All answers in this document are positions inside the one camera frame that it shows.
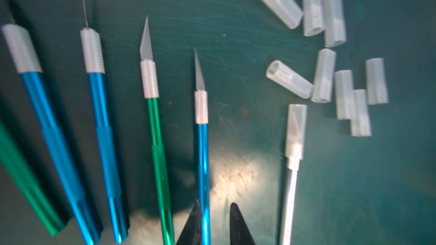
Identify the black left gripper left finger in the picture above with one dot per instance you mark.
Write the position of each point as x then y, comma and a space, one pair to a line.
192, 232

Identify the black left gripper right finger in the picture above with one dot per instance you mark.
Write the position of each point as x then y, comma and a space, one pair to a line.
239, 232

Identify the green carving knife capped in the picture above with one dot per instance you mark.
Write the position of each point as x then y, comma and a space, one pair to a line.
151, 94
14, 162

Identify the short blue carving knife capped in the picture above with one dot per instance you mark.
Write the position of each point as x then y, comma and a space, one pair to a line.
94, 65

